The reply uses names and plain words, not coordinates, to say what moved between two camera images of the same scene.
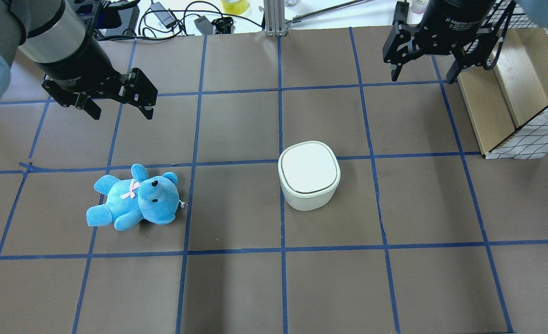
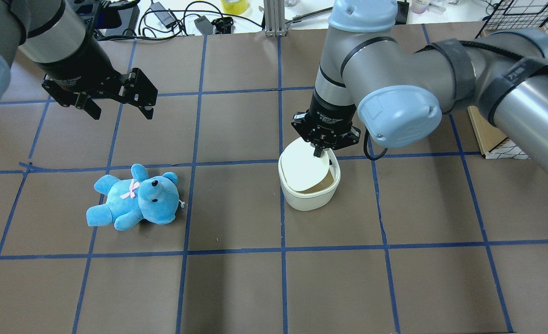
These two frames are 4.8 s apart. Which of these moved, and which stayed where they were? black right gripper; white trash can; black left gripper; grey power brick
Moved: black right gripper
Stayed: black left gripper; white trash can; grey power brick
